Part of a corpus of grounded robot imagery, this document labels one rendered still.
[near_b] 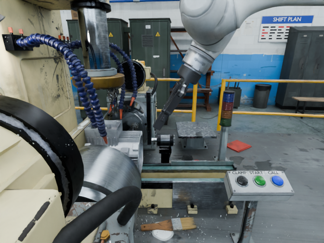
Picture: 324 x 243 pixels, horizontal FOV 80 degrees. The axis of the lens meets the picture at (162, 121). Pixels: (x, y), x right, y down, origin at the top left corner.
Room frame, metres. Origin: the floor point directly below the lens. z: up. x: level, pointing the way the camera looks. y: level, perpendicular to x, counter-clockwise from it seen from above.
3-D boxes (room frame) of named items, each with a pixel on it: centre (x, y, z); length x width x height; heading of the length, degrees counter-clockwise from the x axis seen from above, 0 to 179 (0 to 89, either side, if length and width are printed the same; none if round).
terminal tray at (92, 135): (0.71, 0.23, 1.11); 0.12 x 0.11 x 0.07; 89
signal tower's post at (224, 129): (1.01, -0.35, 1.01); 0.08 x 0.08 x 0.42; 0
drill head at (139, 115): (1.05, 0.19, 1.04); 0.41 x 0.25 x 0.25; 0
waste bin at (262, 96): (5.12, -2.65, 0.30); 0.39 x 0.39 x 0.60
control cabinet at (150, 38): (3.97, 0.20, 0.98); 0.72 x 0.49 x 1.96; 84
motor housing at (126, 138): (0.71, 0.19, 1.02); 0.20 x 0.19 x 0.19; 89
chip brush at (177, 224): (0.55, -0.02, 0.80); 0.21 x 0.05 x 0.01; 97
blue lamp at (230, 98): (1.01, -0.35, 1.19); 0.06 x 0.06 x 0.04
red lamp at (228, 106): (1.01, -0.35, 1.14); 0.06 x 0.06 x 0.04
